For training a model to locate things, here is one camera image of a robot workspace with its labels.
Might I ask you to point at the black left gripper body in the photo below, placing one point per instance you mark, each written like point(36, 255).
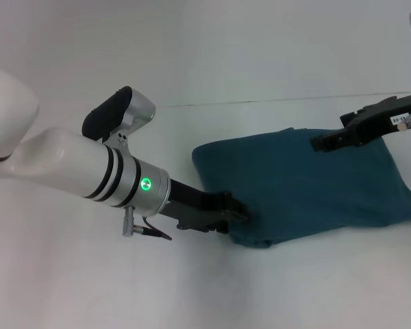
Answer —
point(195, 209)

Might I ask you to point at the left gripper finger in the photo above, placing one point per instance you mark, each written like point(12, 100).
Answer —
point(239, 210)

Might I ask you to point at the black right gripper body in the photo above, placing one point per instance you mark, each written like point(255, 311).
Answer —
point(387, 118)

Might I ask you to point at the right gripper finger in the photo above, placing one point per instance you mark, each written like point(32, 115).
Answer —
point(332, 140)

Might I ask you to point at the blue shirt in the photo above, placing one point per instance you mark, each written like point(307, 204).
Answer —
point(311, 188)

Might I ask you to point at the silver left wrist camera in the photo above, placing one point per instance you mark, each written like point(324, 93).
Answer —
point(123, 113)

